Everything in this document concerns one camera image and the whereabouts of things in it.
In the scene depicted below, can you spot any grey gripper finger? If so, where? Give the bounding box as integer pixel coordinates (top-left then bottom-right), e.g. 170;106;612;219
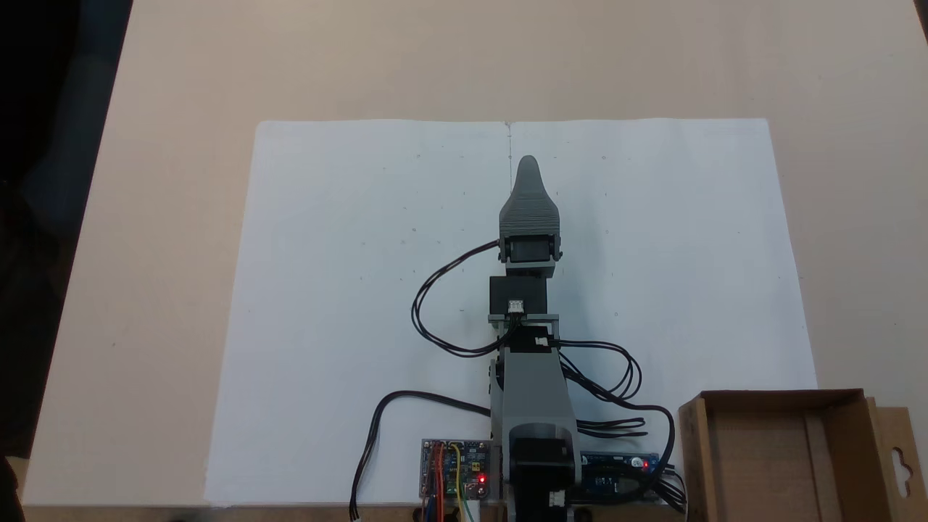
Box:
499;154;561;234

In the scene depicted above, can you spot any white paper sheet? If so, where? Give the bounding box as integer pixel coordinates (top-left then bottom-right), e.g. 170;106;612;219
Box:
507;118;820;507
205;120;513;507

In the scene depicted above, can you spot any blue circuit board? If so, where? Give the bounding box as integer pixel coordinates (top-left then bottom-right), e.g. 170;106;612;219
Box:
580;452;662;502

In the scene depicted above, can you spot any brown cardboard box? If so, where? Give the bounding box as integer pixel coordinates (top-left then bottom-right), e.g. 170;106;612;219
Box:
678;389;918;522

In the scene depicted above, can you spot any thin black cable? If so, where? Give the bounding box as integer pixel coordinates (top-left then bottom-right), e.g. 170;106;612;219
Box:
350;391;494;521
550;337;644;404
562;355;687;512
410;241;519;357
576;415;647;439

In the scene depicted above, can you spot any circuit board with coloured wires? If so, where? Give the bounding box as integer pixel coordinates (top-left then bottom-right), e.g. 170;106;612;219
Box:
419;437;502;502

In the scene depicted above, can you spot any yellow jumper wire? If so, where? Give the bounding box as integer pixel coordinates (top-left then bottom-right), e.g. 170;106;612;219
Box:
449;444;466;522

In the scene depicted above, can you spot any orange jumper wire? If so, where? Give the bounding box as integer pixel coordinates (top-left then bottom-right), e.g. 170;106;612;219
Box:
431;444;444;522

